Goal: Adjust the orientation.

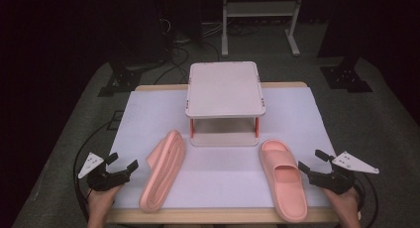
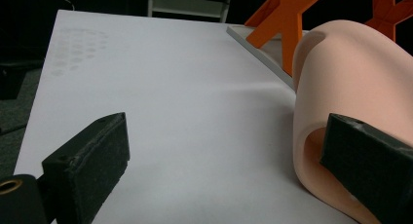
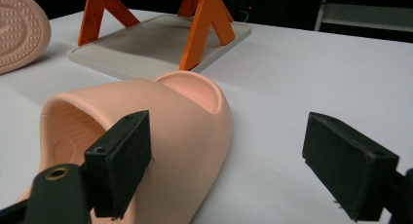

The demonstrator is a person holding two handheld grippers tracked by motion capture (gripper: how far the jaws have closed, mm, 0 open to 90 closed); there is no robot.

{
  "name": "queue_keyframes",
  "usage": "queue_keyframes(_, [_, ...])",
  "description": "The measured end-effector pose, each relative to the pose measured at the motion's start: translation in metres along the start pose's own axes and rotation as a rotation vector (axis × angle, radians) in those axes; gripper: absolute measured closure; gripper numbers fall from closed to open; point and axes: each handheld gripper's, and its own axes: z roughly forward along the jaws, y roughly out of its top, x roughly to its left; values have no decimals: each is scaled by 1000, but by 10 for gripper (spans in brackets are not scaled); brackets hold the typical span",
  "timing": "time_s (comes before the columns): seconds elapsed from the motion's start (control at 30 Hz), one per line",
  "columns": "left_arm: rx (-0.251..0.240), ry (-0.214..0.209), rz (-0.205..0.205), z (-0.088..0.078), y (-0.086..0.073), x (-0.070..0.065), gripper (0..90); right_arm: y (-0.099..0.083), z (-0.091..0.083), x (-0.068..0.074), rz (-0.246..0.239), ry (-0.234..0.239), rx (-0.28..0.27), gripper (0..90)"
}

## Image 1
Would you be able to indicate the dark floor plate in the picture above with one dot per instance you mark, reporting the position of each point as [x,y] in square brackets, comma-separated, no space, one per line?
[115,120]

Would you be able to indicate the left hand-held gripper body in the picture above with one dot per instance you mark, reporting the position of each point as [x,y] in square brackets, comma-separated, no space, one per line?
[105,180]

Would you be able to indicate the wooden table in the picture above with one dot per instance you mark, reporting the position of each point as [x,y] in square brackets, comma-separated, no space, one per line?
[214,216]

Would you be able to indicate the black stand base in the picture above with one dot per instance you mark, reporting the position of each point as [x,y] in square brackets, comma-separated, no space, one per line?
[122,81]
[345,77]

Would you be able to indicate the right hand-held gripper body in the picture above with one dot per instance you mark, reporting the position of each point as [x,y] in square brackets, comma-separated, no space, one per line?
[335,181]

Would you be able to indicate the person's left hand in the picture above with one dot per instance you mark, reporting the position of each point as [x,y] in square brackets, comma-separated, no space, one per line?
[99,205]

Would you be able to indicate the pink slipper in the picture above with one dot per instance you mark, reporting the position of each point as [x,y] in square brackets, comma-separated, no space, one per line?
[163,173]
[285,185]

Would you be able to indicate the person's right hand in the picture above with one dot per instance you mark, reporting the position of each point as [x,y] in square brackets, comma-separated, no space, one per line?
[346,208]

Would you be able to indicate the white two-tier shoe rack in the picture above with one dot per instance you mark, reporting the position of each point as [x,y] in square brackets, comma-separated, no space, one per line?
[224,89]

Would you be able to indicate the white metal stand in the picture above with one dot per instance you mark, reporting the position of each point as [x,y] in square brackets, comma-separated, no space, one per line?
[259,9]

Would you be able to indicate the white table mat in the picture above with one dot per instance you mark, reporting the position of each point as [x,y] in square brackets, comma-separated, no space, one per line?
[224,175]

